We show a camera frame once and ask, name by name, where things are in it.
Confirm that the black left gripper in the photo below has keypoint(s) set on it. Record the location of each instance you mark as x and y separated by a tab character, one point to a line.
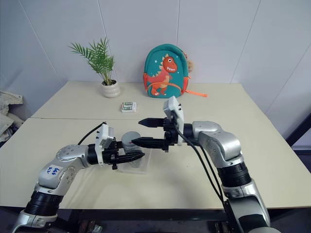
109	157

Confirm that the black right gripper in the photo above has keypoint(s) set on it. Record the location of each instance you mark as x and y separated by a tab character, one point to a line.
170	133

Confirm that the grey cup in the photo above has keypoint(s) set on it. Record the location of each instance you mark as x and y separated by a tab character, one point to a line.
130	140

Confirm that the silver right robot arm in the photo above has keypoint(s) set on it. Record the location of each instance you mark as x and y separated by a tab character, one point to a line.
218	138

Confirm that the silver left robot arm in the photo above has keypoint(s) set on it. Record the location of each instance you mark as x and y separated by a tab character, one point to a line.
70	155

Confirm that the clear plastic box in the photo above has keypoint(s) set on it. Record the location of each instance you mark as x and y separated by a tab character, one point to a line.
145	167

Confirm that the white battery pack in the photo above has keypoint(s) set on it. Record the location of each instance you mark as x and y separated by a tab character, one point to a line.
128	107

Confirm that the white ribbed plant pot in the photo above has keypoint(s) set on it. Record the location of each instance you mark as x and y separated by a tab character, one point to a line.
111	90

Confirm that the teal dinosaur backpack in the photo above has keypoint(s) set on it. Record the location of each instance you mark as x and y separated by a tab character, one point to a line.
165	72

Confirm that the black table underframe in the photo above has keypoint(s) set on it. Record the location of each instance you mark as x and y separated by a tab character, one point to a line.
145	214

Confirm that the green palm plant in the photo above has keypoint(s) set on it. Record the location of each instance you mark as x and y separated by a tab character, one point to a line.
98	57

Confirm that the beige crumpled cloth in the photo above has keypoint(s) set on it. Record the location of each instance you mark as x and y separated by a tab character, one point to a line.
7	114

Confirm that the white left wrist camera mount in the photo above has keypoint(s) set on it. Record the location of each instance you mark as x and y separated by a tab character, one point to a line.
103	138

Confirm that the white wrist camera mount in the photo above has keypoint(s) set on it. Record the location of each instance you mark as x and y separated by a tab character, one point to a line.
171	105
103	138

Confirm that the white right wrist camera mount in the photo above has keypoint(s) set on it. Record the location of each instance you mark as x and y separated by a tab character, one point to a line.
171	105

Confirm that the black metal frame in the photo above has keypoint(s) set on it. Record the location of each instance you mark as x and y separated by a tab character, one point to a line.
299	131

